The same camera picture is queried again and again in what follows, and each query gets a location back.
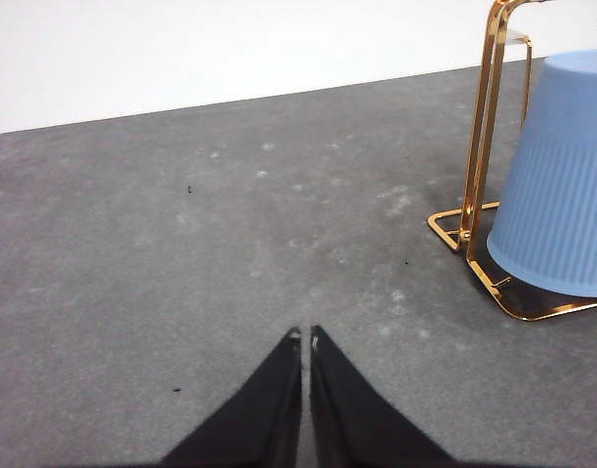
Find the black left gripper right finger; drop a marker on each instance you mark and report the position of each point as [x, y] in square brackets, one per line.
[357, 429]

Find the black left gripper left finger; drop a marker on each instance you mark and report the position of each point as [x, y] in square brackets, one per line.
[259, 429]

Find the blue ribbed plastic cup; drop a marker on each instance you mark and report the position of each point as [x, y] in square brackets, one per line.
[562, 185]

